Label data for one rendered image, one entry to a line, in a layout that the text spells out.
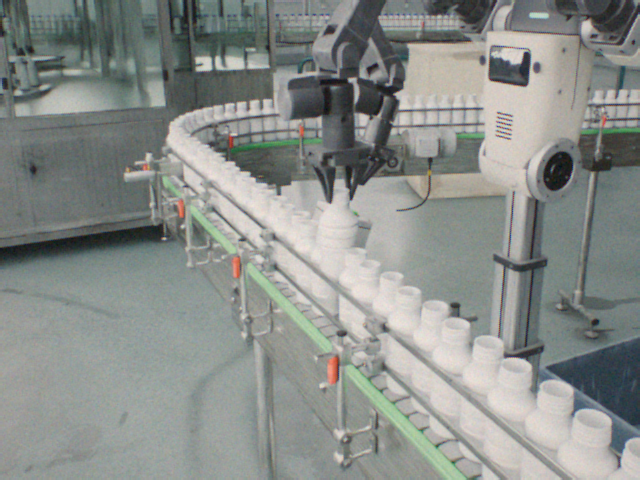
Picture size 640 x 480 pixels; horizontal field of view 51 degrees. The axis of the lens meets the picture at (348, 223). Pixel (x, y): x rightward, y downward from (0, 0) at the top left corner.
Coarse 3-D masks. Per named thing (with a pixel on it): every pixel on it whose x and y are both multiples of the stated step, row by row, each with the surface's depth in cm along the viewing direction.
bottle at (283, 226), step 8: (280, 208) 139; (288, 208) 138; (280, 216) 139; (288, 216) 139; (280, 224) 139; (288, 224) 139; (280, 232) 139; (288, 232) 138; (280, 248) 140; (280, 256) 140; (280, 264) 141; (280, 280) 142
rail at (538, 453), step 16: (176, 176) 212; (224, 192) 167; (240, 208) 157; (256, 224) 148; (320, 272) 120; (336, 288) 115; (352, 304) 110; (336, 320) 117; (352, 336) 112; (400, 336) 97; (416, 352) 94; (384, 368) 103; (432, 368) 90; (400, 384) 99; (448, 384) 87; (416, 400) 96; (480, 400) 82; (496, 416) 79; (512, 432) 77; (528, 448) 75; (544, 464) 73
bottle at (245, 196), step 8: (240, 184) 159; (248, 184) 158; (240, 192) 160; (248, 192) 159; (240, 200) 159; (248, 200) 158; (240, 216) 160; (240, 224) 161; (248, 224) 160; (248, 232) 161; (248, 248) 163
